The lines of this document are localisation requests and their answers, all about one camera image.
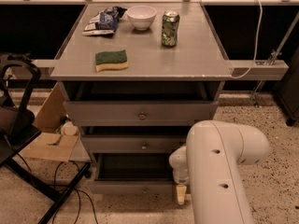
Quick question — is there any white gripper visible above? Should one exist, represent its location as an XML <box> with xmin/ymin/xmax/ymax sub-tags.
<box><xmin>169</xmin><ymin>146</ymin><xmax>189</xmax><ymax>205</ymax></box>

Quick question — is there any grey bottom drawer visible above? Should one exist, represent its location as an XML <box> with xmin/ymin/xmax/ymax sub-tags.
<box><xmin>87</xmin><ymin>153</ymin><xmax>175</xmax><ymax>195</ymax></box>

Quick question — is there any grey drawer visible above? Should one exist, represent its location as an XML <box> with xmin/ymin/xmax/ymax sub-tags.
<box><xmin>64</xmin><ymin>101</ymin><xmax>218</xmax><ymax>127</ymax></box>
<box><xmin>87</xmin><ymin>153</ymin><xmax>175</xmax><ymax>195</ymax></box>
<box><xmin>81</xmin><ymin>135</ymin><xmax>185</xmax><ymax>153</ymax></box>

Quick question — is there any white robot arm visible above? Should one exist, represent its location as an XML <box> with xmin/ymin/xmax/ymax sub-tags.
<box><xmin>169</xmin><ymin>120</ymin><xmax>269</xmax><ymax>224</ymax></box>

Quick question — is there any grey middle drawer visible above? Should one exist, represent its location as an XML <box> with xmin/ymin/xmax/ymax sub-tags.
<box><xmin>81</xmin><ymin>135</ymin><xmax>185</xmax><ymax>153</ymax></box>

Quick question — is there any grey drawer cabinet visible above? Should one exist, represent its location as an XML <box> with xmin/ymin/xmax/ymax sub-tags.
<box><xmin>50</xmin><ymin>2</ymin><xmax>232</xmax><ymax>176</ymax></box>

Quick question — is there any grey top drawer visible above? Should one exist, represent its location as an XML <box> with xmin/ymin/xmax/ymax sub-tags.
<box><xmin>64</xmin><ymin>101</ymin><xmax>218</xmax><ymax>127</ymax></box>

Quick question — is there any white roll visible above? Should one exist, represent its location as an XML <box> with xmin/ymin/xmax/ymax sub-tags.
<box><xmin>61</xmin><ymin>121</ymin><xmax>78</xmax><ymax>136</ymax></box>

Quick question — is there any cardboard box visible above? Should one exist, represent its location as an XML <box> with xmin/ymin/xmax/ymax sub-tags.
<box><xmin>22</xmin><ymin>84</ymin><xmax>79</xmax><ymax>161</ymax></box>

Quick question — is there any green yellow sponge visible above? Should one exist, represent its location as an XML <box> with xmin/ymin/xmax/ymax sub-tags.
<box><xmin>95</xmin><ymin>49</ymin><xmax>128</xmax><ymax>72</ymax></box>

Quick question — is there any metal diagonal rod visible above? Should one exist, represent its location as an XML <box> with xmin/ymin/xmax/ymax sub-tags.
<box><xmin>250</xmin><ymin>11</ymin><xmax>299</xmax><ymax>107</ymax></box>

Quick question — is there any green soda can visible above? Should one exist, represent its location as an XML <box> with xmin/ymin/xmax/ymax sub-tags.
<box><xmin>162</xmin><ymin>10</ymin><xmax>180</xmax><ymax>47</ymax></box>

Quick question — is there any white bowl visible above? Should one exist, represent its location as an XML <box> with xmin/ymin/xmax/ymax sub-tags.
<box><xmin>126</xmin><ymin>6</ymin><xmax>157</xmax><ymax>31</ymax></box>

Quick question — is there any blue chip bag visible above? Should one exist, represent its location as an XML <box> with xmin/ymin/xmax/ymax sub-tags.
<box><xmin>82</xmin><ymin>7</ymin><xmax>126</xmax><ymax>36</ymax></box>

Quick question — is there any black chair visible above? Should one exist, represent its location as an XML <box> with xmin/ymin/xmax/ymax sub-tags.
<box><xmin>0</xmin><ymin>53</ymin><xmax>91</xmax><ymax>224</ymax></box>

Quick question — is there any black floor cable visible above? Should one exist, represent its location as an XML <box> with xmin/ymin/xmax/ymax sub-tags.
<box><xmin>51</xmin><ymin>160</ymin><xmax>99</xmax><ymax>224</ymax></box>

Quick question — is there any grey metal rail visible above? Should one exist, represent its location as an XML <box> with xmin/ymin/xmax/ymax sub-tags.
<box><xmin>228</xmin><ymin>60</ymin><xmax>289</xmax><ymax>81</ymax></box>

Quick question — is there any white cable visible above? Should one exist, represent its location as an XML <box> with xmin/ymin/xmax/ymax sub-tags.
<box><xmin>230</xmin><ymin>0</ymin><xmax>263</xmax><ymax>80</ymax></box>

